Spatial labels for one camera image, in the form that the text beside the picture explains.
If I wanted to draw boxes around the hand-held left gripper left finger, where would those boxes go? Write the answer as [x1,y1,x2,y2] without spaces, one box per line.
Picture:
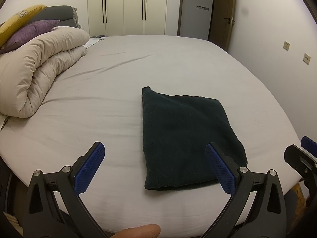
[22,141,109,238]

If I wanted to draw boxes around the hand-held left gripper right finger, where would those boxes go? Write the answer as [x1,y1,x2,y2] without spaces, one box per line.
[205,142,288,238]

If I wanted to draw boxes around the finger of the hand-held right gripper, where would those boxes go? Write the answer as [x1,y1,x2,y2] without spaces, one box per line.
[300,136,317,158]
[284,144,317,180]

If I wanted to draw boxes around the dark green sweater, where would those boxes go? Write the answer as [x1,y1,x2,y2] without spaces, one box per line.
[142,86,248,191]

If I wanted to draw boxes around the bed with grey sheet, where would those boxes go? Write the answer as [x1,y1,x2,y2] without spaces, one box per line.
[0,35,302,237]

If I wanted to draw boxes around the beige rolled duvet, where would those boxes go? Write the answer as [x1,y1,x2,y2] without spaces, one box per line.
[0,26,90,118]

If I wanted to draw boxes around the white papers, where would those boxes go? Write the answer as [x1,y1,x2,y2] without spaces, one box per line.
[84,38,105,49]

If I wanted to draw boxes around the purple pillow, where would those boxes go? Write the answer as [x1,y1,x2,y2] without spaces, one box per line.
[0,19,61,54]

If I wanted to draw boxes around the grey headboard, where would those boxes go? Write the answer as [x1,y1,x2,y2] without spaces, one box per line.
[32,5,82,28]

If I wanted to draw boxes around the brown wooden door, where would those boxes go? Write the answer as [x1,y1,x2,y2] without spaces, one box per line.
[208,0,237,52]

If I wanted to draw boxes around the white wardrobe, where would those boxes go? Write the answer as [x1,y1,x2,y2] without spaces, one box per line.
[87,0,184,37]

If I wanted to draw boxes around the yellow pillow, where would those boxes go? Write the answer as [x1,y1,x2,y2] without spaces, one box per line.
[0,4,47,47]

